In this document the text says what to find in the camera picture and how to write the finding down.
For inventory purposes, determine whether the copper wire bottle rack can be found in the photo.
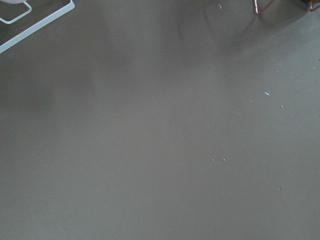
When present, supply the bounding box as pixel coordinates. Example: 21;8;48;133
252;0;320;15

